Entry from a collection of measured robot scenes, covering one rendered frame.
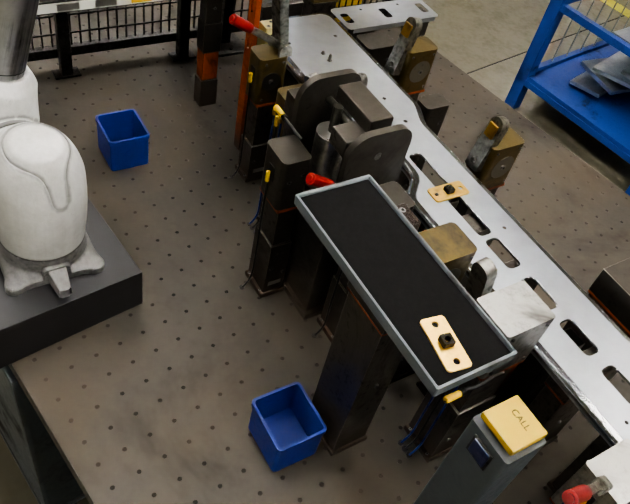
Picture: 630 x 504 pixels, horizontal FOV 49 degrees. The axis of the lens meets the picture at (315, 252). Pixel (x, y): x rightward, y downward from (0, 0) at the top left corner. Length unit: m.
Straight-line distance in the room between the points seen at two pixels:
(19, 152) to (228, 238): 0.57
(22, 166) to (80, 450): 0.49
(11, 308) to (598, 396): 1.01
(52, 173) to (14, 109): 0.18
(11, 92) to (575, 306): 1.05
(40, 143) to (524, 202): 1.25
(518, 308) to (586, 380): 0.19
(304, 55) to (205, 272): 0.55
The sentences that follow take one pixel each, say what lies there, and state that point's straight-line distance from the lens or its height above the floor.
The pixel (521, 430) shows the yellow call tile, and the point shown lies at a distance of 0.91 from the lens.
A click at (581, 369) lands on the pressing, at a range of 1.23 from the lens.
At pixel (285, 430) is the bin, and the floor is 0.70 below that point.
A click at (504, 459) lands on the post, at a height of 1.14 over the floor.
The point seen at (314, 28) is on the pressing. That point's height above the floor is 1.00.
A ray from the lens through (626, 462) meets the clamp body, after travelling 1.09.
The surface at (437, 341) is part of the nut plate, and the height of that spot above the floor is 1.16.
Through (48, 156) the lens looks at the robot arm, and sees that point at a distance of 1.22.
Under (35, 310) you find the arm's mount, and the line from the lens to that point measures 1.35.
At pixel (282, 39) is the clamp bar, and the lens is 1.54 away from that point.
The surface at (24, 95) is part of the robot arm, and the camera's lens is 1.36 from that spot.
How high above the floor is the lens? 1.88
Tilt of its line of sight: 47 degrees down
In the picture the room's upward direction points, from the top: 15 degrees clockwise
